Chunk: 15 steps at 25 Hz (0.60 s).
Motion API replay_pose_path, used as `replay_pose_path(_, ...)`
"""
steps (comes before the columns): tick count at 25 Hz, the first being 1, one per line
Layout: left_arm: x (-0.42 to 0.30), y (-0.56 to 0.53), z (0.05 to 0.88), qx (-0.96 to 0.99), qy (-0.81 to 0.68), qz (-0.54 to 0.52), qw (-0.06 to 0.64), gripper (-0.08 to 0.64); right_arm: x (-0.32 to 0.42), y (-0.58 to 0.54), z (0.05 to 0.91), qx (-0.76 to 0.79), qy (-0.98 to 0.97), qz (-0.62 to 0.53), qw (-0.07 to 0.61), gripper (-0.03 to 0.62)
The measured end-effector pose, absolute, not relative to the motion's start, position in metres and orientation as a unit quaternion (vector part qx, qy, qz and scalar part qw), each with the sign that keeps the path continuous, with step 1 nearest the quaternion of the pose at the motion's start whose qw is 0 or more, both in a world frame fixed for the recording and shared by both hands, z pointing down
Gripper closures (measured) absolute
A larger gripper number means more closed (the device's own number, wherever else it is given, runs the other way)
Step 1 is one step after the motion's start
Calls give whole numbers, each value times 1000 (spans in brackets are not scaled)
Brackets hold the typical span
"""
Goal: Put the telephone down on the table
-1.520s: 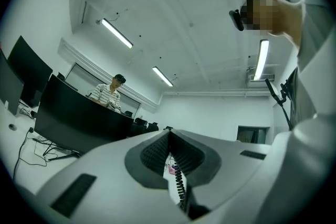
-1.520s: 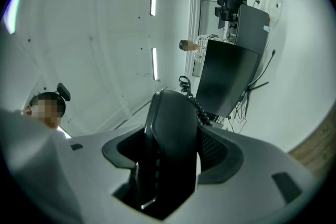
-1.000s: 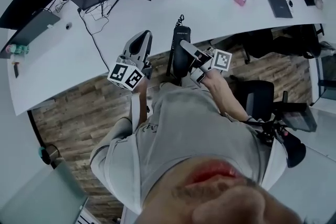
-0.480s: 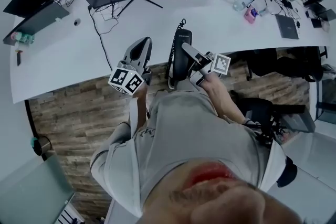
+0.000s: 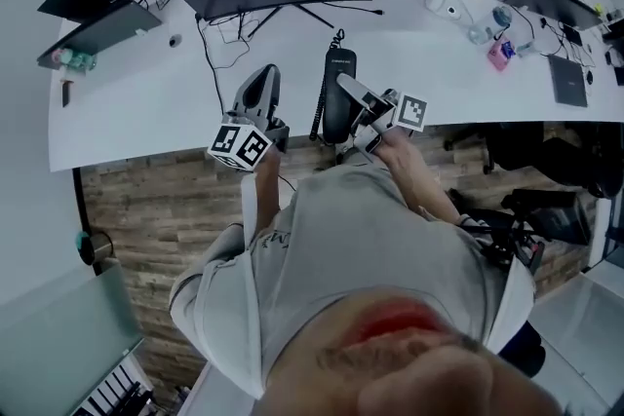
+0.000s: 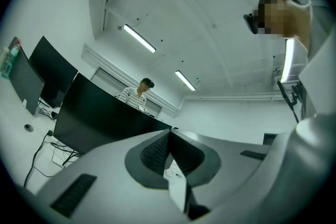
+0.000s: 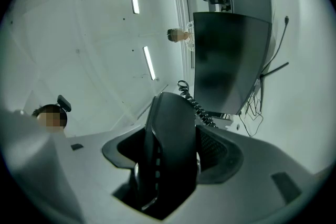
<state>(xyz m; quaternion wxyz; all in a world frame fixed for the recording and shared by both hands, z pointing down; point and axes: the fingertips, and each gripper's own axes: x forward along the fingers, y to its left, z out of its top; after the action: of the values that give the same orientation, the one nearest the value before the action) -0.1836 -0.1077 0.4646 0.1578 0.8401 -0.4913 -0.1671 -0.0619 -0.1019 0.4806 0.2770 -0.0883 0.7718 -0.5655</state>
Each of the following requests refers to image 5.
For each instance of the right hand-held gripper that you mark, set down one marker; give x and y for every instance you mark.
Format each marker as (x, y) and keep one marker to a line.
(409, 112)

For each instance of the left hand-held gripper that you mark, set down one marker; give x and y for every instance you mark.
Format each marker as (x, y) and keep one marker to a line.
(256, 112)

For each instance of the black telephone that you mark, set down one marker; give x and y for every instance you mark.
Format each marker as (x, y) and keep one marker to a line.
(341, 61)

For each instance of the person's right forearm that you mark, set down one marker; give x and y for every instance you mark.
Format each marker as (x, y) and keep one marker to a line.
(419, 180)

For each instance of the person's left forearm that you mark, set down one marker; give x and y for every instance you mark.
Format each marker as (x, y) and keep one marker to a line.
(268, 180)

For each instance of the white table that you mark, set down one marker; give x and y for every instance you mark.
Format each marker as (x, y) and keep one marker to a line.
(419, 58)

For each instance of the pink pouch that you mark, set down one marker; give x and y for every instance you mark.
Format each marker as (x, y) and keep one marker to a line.
(499, 54)

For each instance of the small round grey puck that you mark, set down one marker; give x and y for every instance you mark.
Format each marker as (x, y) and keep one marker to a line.
(175, 40)

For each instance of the black monitor stand legs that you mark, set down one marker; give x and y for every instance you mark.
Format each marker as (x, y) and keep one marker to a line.
(312, 14)

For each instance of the white round device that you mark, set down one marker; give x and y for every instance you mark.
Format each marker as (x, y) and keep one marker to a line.
(446, 4)

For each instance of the clear plastic water bottle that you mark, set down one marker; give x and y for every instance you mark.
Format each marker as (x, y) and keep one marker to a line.
(490, 24)

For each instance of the black office chair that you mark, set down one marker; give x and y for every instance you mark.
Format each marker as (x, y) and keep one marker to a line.
(551, 151)

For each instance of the person's grey shirt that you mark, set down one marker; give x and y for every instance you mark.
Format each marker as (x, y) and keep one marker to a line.
(341, 248)

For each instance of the black closed laptop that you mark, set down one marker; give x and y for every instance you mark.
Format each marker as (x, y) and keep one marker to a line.
(568, 80)

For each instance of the black tripod equipment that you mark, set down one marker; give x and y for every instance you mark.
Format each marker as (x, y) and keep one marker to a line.
(536, 219)

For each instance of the grey-backed monitor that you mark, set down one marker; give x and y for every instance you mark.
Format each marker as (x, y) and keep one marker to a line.
(102, 31)

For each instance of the green and pink packets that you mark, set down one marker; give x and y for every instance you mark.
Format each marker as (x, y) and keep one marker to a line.
(73, 58)

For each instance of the grey cylinder with teal cap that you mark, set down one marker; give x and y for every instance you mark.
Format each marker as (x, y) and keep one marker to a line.
(95, 248)

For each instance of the small yellow object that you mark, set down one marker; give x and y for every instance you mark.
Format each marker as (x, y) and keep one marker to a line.
(599, 8)

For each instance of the person's face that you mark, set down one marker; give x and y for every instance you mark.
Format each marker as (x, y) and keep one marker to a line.
(414, 355)

